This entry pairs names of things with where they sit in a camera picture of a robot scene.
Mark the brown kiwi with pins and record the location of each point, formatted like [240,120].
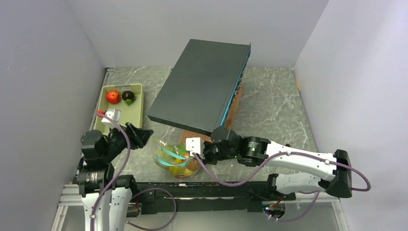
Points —
[192,167]

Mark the red apple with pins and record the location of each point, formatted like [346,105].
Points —
[113,97]

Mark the yellow lemon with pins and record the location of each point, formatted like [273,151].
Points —
[176,170]

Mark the grey network switch box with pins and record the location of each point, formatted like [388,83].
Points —
[199,91]

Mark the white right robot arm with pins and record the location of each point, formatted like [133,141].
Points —
[322,172]

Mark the clear zip bag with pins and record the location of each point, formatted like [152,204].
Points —
[163,160]

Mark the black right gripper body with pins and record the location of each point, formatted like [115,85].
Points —
[212,153]

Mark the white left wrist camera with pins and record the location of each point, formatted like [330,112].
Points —
[109,115]

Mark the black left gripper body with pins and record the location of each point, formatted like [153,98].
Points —
[116,142]

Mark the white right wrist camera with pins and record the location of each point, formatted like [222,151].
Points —
[195,146]

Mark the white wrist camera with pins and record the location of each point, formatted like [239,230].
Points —
[195,146]
[109,115]

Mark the green cabbage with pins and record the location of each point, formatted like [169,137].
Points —
[177,151]

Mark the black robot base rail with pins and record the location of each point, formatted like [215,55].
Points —
[158,197]

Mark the pale green plastic basket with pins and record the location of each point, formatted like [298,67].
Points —
[132,113]

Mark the dark purple mangosteen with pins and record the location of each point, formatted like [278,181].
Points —
[128,97]

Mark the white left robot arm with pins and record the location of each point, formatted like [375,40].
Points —
[105,197]

